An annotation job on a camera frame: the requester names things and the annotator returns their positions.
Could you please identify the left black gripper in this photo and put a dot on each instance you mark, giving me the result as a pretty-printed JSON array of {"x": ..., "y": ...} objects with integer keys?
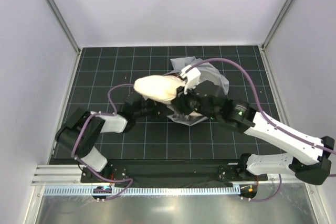
[{"x": 151, "y": 104}]

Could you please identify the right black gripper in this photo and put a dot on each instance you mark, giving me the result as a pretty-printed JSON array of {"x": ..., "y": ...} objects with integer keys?
[{"x": 182, "y": 100}]

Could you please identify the grey fabric pillowcase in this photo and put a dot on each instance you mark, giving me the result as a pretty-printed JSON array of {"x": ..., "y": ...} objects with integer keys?
[{"x": 208, "y": 73}]

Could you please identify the cream white pillow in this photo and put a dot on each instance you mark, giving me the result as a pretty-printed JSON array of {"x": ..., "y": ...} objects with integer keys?
[{"x": 161, "y": 89}]

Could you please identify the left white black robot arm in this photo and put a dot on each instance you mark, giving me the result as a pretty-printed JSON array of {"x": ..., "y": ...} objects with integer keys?
[{"x": 81, "y": 131}]

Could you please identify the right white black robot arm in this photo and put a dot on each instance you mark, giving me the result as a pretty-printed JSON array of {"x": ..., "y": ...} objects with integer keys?
[{"x": 305, "y": 157}]

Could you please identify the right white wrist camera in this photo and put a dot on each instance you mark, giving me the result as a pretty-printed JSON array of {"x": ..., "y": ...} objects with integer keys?
[{"x": 191, "y": 76}]

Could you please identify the right aluminium frame post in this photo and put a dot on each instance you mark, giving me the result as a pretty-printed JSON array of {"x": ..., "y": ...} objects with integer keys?
[{"x": 276, "y": 24}]

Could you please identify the aluminium frame post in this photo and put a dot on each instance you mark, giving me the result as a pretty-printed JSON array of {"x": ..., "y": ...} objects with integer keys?
[
  {"x": 276, "y": 24},
  {"x": 63, "y": 25}
]

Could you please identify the slotted grey cable duct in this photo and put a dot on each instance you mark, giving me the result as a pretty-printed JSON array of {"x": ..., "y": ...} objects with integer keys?
[{"x": 91, "y": 190}]

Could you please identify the aluminium front rail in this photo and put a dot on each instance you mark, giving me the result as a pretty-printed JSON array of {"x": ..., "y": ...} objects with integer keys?
[{"x": 46, "y": 175}]

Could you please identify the left aluminium frame post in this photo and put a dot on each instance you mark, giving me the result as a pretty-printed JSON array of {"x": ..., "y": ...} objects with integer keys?
[{"x": 63, "y": 25}]

